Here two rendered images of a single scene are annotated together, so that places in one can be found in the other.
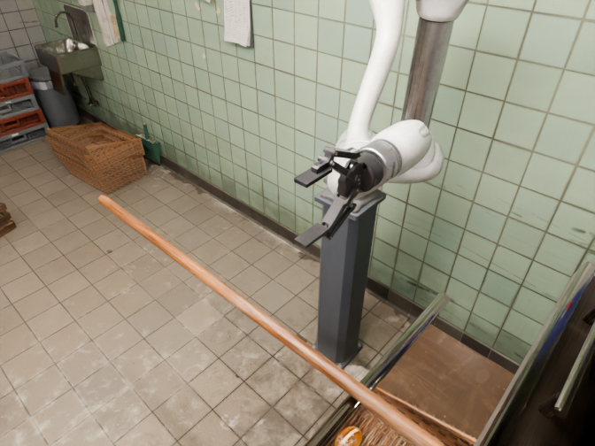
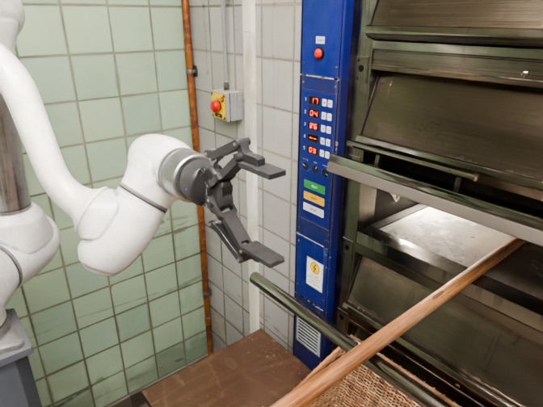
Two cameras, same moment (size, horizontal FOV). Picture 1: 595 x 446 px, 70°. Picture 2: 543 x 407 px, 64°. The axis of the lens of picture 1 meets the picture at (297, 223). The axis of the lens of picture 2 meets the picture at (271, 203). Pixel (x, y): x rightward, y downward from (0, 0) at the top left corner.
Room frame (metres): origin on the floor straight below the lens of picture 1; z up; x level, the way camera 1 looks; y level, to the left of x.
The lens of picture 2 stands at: (0.54, 0.54, 1.75)
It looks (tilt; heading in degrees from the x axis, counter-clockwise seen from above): 23 degrees down; 278
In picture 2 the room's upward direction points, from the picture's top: straight up
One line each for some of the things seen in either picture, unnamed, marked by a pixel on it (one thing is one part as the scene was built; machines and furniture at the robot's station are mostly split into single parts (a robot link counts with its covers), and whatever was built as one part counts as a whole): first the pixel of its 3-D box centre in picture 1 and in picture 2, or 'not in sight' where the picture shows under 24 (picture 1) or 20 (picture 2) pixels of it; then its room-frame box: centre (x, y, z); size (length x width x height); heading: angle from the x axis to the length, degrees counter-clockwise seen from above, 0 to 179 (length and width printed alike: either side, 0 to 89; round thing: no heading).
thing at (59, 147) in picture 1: (96, 149); not in sight; (3.14, 1.66, 0.26); 0.56 x 0.49 x 0.28; 54
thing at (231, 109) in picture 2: not in sight; (226, 104); (0.92, -0.99, 1.46); 0.10 x 0.07 x 0.10; 137
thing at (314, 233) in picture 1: (312, 234); (262, 253); (0.63, -0.03, 1.42); 0.07 x 0.03 x 0.01; 138
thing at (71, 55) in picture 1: (71, 65); not in sight; (3.86, 2.02, 0.71); 0.47 x 0.36 x 0.91; 47
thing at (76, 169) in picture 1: (101, 162); not in sight; (3.15, 1.66, 0.14); 0.56 x 0.49 x 0.28; 53
